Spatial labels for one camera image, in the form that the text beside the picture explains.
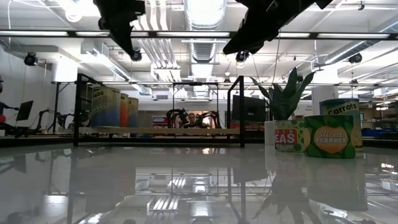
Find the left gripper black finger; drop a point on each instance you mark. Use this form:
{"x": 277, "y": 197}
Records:
{"x": 128, "y": 39}
{"x": 119, "y": 39}

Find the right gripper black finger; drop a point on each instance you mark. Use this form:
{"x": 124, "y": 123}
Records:
{"x": 258, "y": 43}
{"x": 241, "y": 43}

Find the tall peas can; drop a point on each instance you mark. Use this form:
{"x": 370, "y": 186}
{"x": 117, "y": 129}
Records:
{"x": 105, "y": 109}

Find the short green peas can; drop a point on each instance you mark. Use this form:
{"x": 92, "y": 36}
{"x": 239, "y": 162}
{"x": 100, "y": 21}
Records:
{"x": 287, "y": 137}

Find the carrots can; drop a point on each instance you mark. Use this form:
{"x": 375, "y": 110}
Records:
{"x": 340, "y": 107}

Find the green sliced peaches can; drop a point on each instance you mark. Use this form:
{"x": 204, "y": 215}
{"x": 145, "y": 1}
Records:
{"x": 329, "y": 138}

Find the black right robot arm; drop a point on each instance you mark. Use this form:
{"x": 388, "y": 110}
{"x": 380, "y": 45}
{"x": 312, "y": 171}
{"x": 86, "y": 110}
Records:
{"x": 320, "y": 3}

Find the black ceiling spotlight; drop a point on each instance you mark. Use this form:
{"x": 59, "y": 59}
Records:
{"x": 241, "y": 57}
{"x": 31, "y": 59}
{"x": 355, "y": 58}
{"x": 137, "y": 56}

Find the black overhead light beam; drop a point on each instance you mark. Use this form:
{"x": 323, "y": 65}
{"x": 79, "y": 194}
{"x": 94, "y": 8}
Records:
{"x": 71, "y": 34}

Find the green snake plant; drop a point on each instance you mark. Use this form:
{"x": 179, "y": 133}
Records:
{"x": 286, "y": 99}

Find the large black monitor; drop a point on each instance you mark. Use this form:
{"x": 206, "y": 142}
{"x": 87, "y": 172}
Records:
{"x": 252, "y": 109}

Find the person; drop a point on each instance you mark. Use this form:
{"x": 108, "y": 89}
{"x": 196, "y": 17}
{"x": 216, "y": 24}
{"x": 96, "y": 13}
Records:
{"x": 192, "y": 119}

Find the white plant pot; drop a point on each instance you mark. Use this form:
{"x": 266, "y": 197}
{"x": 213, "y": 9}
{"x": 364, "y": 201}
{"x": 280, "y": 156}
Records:
{"x": 269, "y": 133}

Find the small black monitor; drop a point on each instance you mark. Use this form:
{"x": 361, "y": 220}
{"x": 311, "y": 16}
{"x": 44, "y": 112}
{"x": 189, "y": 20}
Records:
{"x": 25, "y": 110}

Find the red black background machine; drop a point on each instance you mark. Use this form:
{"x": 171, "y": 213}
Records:
{"x": 2, "y": 118}

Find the blue storage bin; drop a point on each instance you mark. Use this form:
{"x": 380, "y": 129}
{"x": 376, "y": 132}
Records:
{"x": 377, "y": 133}

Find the black background table frame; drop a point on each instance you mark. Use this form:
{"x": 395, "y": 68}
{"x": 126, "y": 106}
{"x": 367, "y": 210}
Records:
{"x": 56, "y": 105}

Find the black frame wooden shelf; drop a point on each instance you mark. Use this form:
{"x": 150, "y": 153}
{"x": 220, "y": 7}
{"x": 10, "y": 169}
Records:
{"x": 186, "y": 131}

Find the black aluminium table frame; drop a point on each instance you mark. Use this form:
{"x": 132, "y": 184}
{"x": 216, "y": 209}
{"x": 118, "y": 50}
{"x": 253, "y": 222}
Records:
{"x": 37, "y": 141}

